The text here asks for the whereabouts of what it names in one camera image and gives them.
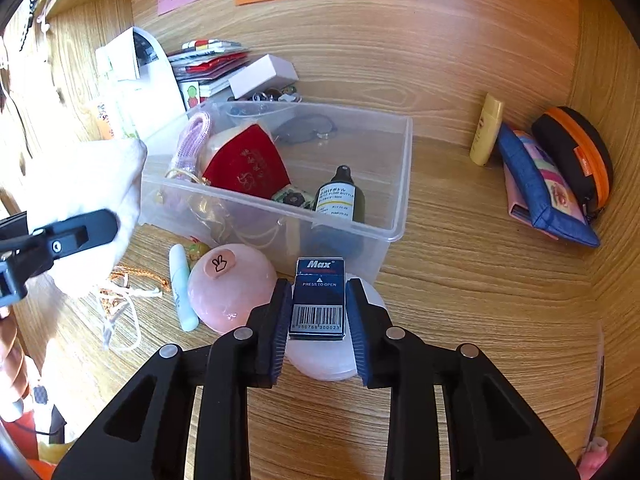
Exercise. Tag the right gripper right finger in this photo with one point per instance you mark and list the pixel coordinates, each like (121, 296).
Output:
(492, 432)

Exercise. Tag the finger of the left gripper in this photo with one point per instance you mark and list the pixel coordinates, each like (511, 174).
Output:
(77, 234)

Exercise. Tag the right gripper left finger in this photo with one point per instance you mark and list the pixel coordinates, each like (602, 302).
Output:
(143, 432)

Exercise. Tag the white drawstring cloth pouch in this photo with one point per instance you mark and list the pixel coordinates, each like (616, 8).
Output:
(80, 177)

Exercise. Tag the teal white lotion tube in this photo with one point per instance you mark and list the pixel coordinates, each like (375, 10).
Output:
(179, 273)

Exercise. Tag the pale pink round lid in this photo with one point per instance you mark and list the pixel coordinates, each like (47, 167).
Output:
(330, 361)

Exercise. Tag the blue Max staples box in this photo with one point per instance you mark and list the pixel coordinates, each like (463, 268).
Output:
(318, 311)

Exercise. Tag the green yellow charm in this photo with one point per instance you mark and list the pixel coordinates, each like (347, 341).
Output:
(194, 252)

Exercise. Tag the white folded paper sheet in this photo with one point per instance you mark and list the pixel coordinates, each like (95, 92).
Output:
(137, 85)

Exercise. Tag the pink round macaron case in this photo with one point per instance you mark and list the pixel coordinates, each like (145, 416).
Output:
(227, 283)

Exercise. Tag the red fabric pouch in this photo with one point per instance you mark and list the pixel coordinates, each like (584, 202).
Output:
(245, 160)

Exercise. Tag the stack of cards and booklets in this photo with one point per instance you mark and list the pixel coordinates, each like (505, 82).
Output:
(203, 67)

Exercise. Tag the pink wallet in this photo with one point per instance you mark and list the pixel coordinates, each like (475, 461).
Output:
(517, 207)

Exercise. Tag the blue fabric pouch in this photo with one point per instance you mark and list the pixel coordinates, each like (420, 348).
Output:
(552, 206)

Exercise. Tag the clear plastic storage bin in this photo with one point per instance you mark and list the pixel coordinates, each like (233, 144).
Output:
(312, 140)

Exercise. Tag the white small box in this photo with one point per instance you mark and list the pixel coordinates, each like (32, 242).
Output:
(265, 73)

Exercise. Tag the dark dropper bottle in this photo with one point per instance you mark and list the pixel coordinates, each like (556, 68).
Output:
(340, 197)

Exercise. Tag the black orange round case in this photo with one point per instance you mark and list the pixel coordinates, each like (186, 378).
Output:
(579, 152)

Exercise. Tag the yellow sunscreen bottle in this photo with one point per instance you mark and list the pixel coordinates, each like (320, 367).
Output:
(487, 130)

